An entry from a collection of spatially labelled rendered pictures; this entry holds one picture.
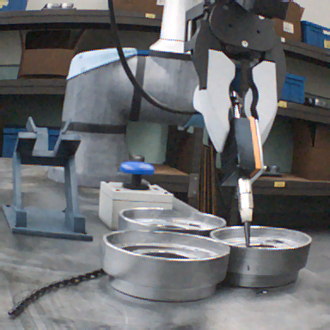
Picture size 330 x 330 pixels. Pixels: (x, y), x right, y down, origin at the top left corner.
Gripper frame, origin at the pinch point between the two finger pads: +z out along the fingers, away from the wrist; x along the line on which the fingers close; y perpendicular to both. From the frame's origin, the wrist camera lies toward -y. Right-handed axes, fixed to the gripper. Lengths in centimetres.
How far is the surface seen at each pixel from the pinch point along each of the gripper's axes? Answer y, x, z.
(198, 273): -7.2, 5.4, 11.1
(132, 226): 6.5, 7.4, 8.5
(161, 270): -7.1, 8.4, 10.8
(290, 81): 349, -186, -74
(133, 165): 22.2, 3.8, 2.6
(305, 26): 343, -202, -125
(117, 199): 20.6, 5.8, 6.5
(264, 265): -4.6, -1.6, 10.9
